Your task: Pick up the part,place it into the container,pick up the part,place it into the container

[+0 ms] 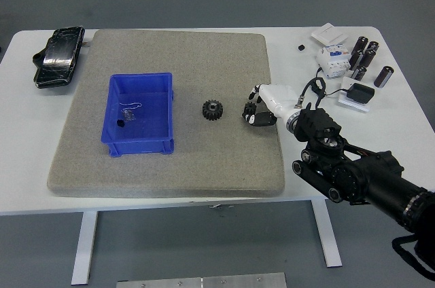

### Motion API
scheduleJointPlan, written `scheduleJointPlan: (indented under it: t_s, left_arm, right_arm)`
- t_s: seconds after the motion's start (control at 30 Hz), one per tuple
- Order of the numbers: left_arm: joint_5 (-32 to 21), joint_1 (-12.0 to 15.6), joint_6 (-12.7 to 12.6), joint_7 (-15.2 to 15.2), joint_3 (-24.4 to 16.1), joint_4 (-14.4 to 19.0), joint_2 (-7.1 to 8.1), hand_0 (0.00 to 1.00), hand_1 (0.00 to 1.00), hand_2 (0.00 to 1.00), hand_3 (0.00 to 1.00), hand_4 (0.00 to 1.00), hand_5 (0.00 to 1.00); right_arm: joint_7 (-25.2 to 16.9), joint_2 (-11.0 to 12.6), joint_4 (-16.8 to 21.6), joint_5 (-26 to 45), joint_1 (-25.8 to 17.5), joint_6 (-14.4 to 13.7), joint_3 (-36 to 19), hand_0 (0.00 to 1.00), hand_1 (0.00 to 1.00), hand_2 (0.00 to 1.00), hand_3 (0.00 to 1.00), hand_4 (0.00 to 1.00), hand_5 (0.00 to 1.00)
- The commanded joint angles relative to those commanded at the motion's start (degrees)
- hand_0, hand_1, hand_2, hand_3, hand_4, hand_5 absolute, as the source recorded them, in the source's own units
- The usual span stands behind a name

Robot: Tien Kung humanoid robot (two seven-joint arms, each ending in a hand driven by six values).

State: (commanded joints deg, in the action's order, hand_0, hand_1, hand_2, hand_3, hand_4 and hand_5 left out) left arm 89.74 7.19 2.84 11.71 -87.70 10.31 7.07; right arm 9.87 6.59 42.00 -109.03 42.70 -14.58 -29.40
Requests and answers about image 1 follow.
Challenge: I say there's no large black gear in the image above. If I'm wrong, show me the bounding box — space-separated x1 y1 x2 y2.
201 98 224 122

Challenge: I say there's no black adapter cord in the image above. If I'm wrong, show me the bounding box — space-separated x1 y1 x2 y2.
315 67 350 98

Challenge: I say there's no white flat plate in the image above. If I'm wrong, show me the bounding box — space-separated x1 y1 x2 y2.
336 76 371 113

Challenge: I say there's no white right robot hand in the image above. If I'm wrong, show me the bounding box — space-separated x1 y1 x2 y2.
241 83 302 128

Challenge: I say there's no grey-brown mat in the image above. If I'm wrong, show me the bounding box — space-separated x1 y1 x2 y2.
46 29 286 198

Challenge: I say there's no black power adapter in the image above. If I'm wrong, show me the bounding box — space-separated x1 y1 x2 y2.
346 83 375 105

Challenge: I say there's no white table leg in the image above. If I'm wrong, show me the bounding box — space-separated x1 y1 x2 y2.
70 211 99 285
312 199 343 268

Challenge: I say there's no white left table leg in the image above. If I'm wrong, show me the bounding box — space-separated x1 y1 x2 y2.
70 211 99 285

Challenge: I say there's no blue plastic box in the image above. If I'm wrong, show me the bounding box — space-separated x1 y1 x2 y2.
101 72 177 158

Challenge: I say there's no silver metal plate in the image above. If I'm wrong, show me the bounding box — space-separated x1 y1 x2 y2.
116 272 288 288

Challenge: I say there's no white switch plate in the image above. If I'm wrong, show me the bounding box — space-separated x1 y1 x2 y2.
311 22 348 46

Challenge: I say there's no white circuit breaker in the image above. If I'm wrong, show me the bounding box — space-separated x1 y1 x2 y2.
315 43 351 80

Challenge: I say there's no black foil-wrapped pack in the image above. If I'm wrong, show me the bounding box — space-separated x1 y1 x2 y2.
32 25 86 90

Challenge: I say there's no white right table leg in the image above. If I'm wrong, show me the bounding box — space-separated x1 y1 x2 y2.
312 199 343 268

